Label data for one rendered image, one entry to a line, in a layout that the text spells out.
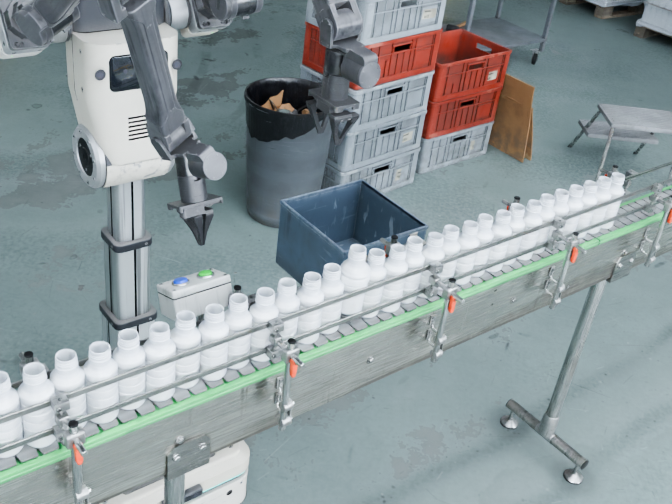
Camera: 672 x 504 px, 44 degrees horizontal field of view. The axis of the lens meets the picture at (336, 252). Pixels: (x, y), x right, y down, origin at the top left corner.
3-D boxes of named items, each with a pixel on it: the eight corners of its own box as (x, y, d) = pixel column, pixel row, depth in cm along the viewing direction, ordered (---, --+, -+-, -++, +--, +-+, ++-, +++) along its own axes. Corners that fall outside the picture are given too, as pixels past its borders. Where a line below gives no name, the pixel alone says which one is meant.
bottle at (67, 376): (54, 413, 156) (48, 345, 147) (87, 410, 158) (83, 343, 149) (53, 436, 151) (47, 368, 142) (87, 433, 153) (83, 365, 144)
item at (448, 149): (419, 175, 478) (426, 140, 466) (372, 146, 503) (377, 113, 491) (488, 153, 514) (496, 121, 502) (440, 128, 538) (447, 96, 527)
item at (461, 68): (434, 103, 454) (441, 65, 443) (383, 77, 479) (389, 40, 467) (505, 86, 490) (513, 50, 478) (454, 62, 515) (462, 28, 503)
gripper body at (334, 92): (331, 93, 180) (335, 60, 176) (359, 111, 174) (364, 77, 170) (306, 97, 177) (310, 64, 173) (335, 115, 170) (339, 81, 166)
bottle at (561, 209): (558, 251, 228) (574, 199, 219) (536, 246, 229) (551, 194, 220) (557, 240, 233) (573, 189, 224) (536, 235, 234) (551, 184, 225)
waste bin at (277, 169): (268, 243, 399) (279, 121, 364) (220, 201, 427) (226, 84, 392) (342, 221, 424) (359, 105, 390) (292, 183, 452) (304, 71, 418)
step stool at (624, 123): (636, 152, 542) (657, 93, 520) (668, 198, 491) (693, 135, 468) (566, 145, 539) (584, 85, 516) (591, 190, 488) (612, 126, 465)
